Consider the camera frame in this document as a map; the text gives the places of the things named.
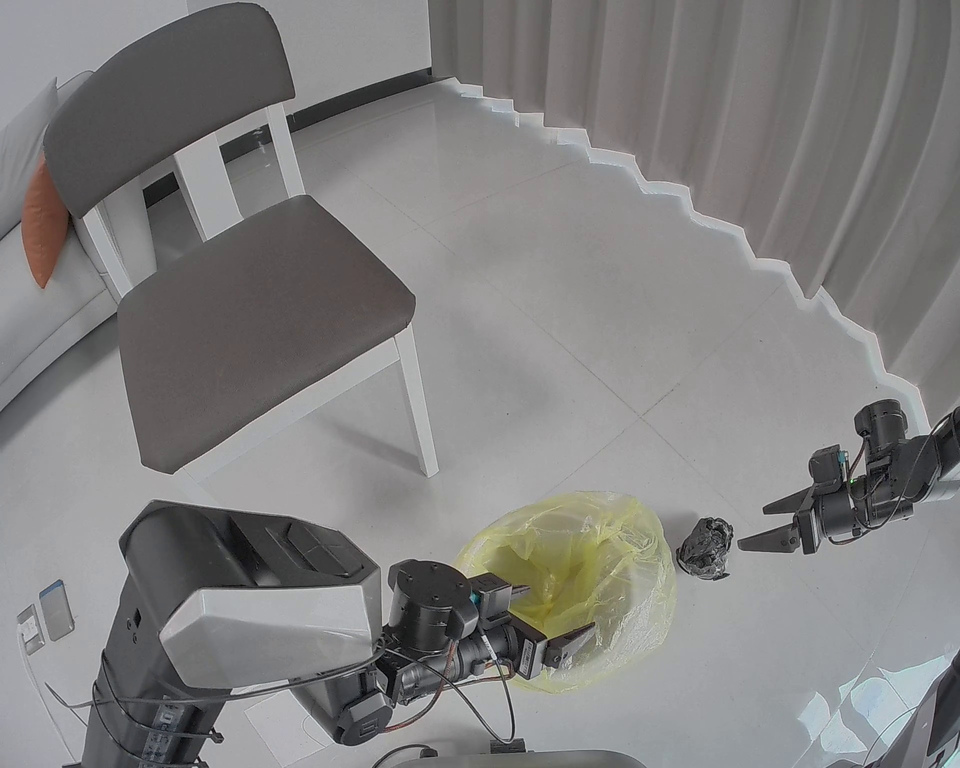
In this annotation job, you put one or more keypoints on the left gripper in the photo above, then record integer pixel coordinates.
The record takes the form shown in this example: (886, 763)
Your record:
(499, 652)

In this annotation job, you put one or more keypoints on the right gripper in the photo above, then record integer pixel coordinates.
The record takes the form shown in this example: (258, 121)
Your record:
(832, 517)

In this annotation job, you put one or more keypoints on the yellow plastic bag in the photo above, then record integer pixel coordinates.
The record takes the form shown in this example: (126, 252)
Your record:
(630, 570)

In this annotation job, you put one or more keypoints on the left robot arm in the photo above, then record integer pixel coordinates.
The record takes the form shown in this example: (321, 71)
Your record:
(225, 585)

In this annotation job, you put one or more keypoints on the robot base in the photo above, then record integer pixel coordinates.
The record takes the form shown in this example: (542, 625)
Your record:
(562, 761)

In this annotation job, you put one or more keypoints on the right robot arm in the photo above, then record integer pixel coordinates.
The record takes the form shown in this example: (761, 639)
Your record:
(922, 457)

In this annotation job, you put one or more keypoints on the crumpled black plastic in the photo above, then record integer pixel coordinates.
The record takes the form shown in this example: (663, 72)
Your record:
(705, 551)

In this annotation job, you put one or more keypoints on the grey white chair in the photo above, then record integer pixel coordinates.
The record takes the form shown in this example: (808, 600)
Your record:
(262, 330)

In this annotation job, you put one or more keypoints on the beige curtain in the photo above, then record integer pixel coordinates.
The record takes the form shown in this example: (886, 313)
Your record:
(750, 112)

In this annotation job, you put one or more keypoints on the white sofa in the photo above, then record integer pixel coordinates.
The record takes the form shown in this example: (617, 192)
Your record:
(30, 330)

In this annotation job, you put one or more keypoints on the orange pillow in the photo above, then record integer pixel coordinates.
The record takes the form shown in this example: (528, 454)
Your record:
(43, 225)

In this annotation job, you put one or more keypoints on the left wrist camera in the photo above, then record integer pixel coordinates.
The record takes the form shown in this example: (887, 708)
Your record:
(491, 600)

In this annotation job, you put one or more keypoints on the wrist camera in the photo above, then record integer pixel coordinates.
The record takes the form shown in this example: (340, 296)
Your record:
(491, 600)
(825, 469)

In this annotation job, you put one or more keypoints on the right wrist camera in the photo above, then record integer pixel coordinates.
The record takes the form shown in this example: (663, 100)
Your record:
(825, 469)

